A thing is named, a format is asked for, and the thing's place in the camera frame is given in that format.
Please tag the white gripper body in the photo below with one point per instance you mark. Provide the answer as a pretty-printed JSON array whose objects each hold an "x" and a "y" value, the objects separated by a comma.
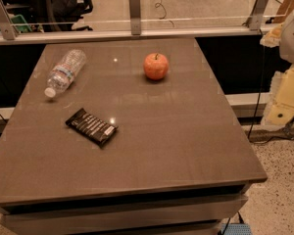
[{"x": 293, "y": 41}]

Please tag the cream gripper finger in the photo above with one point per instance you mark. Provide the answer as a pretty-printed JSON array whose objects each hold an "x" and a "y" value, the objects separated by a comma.
[
  {"x": 270, "y": 116},
  {"x": 272, "y": 38}
]

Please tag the black rxbar chocolate wrapper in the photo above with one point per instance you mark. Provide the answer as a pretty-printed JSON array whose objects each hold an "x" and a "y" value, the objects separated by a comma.
[{"x": 91, "y": 127}]

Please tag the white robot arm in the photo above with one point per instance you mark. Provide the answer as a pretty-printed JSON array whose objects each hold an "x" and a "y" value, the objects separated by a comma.
[{"x": 286, "y": 47}]

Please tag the red apple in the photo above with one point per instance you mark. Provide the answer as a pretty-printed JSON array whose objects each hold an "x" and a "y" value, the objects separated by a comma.
[{"x": 156, "y": 66}]

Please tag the blue perforated box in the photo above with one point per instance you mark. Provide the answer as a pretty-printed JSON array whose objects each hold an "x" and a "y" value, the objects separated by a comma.
[{"x": 236, "y": 229}]

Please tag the grey cabinet with drawers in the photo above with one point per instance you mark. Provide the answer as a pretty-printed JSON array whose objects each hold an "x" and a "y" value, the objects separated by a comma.
[{"x": 178, "y": 163}]

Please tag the clear plastic water bottle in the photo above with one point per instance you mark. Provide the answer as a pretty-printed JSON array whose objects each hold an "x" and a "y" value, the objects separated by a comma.
[{"x": 64, "y": 73}]

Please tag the black office chair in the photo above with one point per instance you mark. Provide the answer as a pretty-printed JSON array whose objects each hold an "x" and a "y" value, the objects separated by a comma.
[{"x": 58, "y": 15}]

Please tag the glass barrier panel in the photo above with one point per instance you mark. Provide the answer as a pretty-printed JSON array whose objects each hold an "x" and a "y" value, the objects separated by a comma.
[{"x": 110, "y": 19}]

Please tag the green bin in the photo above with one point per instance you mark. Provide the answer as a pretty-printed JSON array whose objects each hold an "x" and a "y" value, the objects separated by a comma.
[{"x": 20, "y": 24}]

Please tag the right metal glass bracket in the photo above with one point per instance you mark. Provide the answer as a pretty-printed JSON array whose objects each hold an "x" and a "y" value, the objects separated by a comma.
[{"x": 254, "y": 21}]

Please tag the metal glass bracket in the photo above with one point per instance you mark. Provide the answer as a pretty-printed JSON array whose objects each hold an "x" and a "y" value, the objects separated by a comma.
[
  {"x": 8, "y": 31},
  {"x": 254, "y": 21},
  {"x": 135, "y": 16}
]

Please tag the middle metal glass bracket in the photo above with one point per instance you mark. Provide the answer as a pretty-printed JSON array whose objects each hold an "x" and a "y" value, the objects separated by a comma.
[{"x": 135, "y": 16}]

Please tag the left metal glass bracket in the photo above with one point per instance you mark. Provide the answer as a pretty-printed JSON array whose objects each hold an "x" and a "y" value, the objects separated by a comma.
[{"x": 8, "y": 31}]

